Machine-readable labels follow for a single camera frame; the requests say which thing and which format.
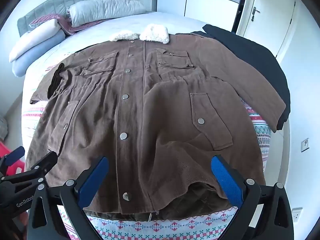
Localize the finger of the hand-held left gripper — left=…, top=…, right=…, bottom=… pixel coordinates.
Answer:
left=0, top=146, right=25, bottom=173
left=0, top=151, right=58, bottom=191

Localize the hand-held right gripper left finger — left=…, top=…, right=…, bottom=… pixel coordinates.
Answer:
left=27, top=156, right=110, bottom=240

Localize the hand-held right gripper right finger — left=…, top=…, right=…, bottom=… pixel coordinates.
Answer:
left=211, top=155, right=294, bottom=240

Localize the brown coat with fleece collar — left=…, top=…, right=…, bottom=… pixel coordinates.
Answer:
left=26, top=24, right=287, bottom=214

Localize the red plastic stool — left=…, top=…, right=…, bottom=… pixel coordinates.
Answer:
left=0, top=141, right=26, bottom=174

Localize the patterned blanket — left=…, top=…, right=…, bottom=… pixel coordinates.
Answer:
left=21, top=52, right=273, bottom=240

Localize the light blue pillow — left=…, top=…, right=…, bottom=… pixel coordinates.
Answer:
left=12, top=31, right=67, bottom=78

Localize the pale pillow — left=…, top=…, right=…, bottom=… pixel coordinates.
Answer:
left=9, top=19, right=62, bottom=63

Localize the black jacket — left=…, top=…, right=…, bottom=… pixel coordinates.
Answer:
left=191, top=24, right=291, bottom=130

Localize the pink quilted blanket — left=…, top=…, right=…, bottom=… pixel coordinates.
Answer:
left=29, top=14, right=108, bottom=37

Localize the grey quilted duvet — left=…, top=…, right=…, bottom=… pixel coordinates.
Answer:
left=67, top=0, right=147, bottom=28

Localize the cream door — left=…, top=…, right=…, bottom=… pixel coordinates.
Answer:
left=236, top=0, right=297, bottom=55

